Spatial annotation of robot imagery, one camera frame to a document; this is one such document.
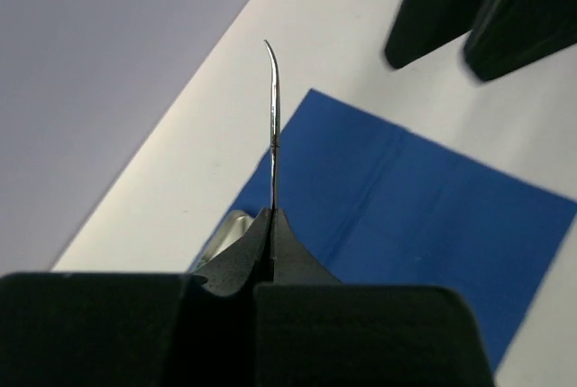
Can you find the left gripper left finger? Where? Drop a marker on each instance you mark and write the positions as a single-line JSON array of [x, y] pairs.
[[137, 329]]

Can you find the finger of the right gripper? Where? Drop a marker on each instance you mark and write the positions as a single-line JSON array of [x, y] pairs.
[[422, 26], [508, 35]]

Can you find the metal instrument tray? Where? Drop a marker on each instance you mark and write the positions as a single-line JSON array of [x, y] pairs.
[[232, 227]]

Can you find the blue surgical drape cloth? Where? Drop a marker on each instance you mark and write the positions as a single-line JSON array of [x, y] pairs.
[[377, 204]]

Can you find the steel surgical scissors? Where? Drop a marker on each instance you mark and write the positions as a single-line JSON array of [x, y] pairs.
[[275, 126]]

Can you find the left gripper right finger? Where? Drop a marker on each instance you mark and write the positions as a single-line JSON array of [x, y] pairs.
[[312, 330]]

